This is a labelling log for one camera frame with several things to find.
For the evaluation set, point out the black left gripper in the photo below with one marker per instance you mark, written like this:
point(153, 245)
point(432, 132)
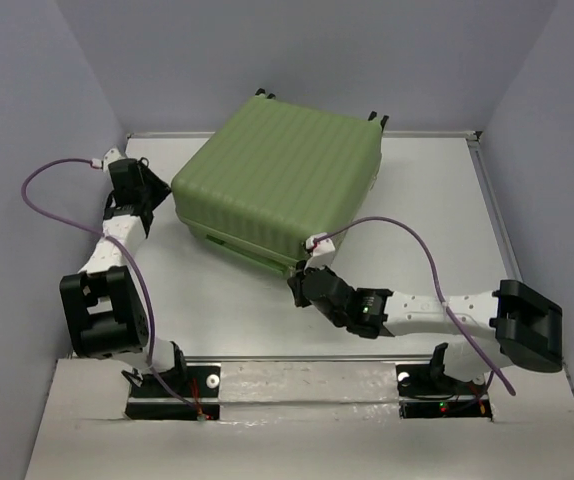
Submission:
point(162, 186)

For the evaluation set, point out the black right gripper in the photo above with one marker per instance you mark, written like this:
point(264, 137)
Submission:
point(294, 283)

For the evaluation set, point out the green suitcase blue lining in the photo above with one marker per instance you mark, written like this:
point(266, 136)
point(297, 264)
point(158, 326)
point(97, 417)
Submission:
point(275, 174)

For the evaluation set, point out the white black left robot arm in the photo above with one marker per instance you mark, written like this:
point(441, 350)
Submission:
point(107, 307)

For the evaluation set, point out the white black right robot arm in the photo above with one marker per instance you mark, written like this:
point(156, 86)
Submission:
point(513, 325)

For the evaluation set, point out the green suitcase wheel front left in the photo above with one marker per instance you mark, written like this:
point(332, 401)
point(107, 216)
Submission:
point(263, 93)

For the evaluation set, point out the green suitcase wheel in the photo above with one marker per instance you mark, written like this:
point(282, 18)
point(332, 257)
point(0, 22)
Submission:
point(263, 93)
point(380, 120)

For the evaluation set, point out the green suitcase wheel front right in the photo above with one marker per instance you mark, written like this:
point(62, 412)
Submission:
point(380, 120)

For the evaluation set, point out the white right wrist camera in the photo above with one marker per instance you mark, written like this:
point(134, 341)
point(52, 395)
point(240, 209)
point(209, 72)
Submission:
point(321, 251)

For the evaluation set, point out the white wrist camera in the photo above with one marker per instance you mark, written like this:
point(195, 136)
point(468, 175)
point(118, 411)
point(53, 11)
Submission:
point(112, 155)
point(321, 251)

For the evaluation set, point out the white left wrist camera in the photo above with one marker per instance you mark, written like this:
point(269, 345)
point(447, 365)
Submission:
point(112, 155)

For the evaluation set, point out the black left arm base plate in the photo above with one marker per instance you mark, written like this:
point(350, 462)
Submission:
point(195, 398)

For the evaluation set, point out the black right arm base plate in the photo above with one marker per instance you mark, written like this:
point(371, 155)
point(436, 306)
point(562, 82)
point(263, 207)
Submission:
point(423, 397)

